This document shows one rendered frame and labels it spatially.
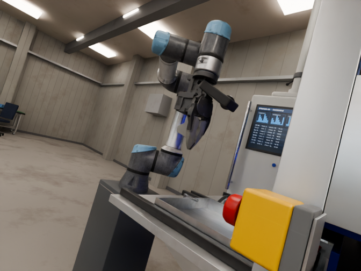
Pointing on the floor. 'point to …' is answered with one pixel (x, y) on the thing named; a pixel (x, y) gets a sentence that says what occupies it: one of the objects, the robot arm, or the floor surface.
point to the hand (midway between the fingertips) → (192, 145)
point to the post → (320, 105)
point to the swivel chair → (8, 112)
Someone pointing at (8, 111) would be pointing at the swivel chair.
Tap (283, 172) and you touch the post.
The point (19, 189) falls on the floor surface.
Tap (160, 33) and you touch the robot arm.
